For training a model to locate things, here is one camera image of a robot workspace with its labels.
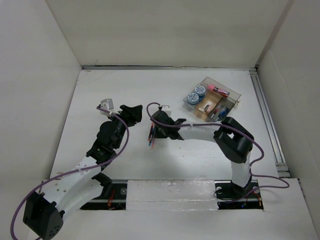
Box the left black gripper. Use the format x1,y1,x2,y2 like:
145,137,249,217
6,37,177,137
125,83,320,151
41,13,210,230
106,105,141,149

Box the blue tape roll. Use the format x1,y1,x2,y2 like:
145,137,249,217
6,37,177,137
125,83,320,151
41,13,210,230
194,85,207,100
186,92,200,106

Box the blue ballpoint pen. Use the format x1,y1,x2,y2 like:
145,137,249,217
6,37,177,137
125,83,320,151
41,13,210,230
217,107,229,121

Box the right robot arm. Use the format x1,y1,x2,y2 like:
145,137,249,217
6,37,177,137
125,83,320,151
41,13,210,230
152,110,253,200

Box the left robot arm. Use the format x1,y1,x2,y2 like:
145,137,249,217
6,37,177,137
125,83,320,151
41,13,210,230
22,104,143,240

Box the clear compartment desk organizer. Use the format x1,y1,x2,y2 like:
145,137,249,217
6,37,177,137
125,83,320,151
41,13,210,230
183,76,241,123

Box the pink red gel pen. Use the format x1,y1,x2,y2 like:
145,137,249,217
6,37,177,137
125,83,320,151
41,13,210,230
150,138,156,150

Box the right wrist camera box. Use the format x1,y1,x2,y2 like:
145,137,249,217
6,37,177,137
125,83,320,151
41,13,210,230
159,105,172,117

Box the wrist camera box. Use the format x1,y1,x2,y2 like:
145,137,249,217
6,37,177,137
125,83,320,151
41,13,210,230
159,105,172,117
100,98,115,112

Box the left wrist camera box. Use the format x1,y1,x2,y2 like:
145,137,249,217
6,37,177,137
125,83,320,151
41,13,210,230
100,98,115,112

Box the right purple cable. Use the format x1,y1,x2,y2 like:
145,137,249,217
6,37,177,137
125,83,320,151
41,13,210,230
145,101,291,202

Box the purple cable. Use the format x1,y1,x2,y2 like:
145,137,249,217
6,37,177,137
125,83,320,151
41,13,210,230
9,106,131,240
145,101,291,202

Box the metal base rail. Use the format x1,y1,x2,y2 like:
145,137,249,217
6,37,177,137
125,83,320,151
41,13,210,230
81,178,264,211

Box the aluminium side rail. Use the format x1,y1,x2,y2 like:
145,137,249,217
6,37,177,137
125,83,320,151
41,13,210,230
249,70,291,179

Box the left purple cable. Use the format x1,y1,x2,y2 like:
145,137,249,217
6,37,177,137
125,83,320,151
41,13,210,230
9,106,131,240

